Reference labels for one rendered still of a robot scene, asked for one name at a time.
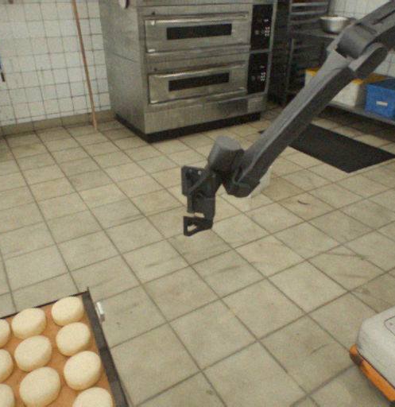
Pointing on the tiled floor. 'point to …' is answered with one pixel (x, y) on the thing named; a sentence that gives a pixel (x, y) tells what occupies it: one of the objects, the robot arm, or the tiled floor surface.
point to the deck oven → (187, 63)
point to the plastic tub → (261, 184)
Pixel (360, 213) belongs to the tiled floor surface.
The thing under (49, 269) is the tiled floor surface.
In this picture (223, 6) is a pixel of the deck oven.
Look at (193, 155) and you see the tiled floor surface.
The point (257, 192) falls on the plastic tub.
